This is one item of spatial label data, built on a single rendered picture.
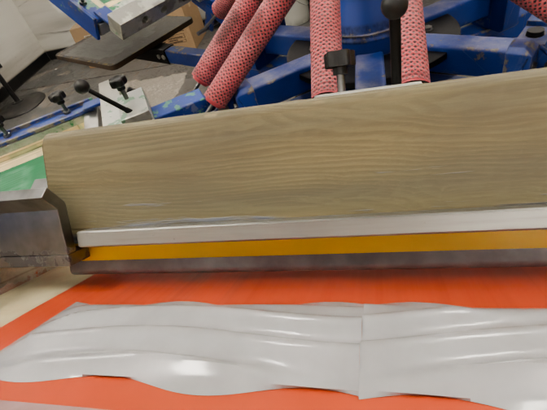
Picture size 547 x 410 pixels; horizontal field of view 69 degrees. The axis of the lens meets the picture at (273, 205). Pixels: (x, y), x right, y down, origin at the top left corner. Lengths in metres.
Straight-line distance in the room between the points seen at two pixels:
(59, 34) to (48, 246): 5.34
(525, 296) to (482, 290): 0.02
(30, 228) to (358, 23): 0.78
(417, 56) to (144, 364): 0.55
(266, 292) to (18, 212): 0.17
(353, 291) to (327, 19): 0.52
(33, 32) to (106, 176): 5.53
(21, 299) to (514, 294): 0.30
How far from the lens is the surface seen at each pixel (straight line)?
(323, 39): 0.67
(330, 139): 0.22
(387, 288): 0.24
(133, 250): 0.29
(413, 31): 0.66
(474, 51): 0.92
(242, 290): 0.25
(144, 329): 0.21
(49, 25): 5.62
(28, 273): 0.37
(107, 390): 0.19
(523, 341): 0.18
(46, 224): 0.29
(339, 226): 0.21
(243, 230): 0.22
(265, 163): 0.23
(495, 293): 0.24
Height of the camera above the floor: 1.42
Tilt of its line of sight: 42 degrees down
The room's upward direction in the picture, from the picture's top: 18 degrees counter-clockwise
